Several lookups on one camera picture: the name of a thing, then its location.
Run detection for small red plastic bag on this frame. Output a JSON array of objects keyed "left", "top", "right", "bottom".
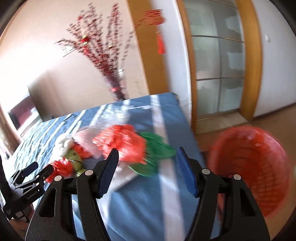
[{"left": 46, "top": 157, "right": 73, "bottom": 183}]

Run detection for yellow green plastic bag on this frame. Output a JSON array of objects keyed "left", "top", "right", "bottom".
[{"left": 65, "top": 149, "right": 85, "bottom": 177}]

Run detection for white plastic bag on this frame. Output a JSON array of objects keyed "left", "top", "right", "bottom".
[{"left": 55, "top": 137, "right": 74, "bottom": 157}]

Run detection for red Chinese knot ornament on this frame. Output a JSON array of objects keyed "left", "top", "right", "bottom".
[{"left": 143, "top": 9, "right": 165, "bottom": 54}]

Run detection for flat screen television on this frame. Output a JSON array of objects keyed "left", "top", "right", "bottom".
[{"left": 6, "top": 86, "right": 43, "bottom": 137}]

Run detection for blue white striped tablecloth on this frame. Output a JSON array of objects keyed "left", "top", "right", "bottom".
[{"left": 3, "top": 93, "right": 205, "bottom": 240}]

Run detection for frosted glass door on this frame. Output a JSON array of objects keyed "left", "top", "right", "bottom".
[{"left": 184, "top": 1, "right": 245, "bottom": 116}]

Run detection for red plastic trash basket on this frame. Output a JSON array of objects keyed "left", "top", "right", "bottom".
[{"left": 207, "top": 126, "right": 290, "bottom": 217}]

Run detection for red berry branches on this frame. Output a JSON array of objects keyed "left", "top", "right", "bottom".
[{"left": 56, "top": 3, "right": 135, "bottom": 75}]

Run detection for wooden door frame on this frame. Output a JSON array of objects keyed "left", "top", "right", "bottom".
[{"left": 177, "top": 1, "right": 262, "bottom": 133}]

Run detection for glass vase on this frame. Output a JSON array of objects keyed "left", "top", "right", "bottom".
[{"left": 103, "top": 69, "right": 128, "bottom": 101}]

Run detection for clear bubble wrap on table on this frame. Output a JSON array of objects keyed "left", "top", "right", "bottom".
[{"left": 74, "top": 108, "right": 130, "bottom": 159}]

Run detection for large red plastic bag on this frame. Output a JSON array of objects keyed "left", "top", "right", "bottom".
[{"left": 92, "top": 124, "right": 146, "bottom": 164}]

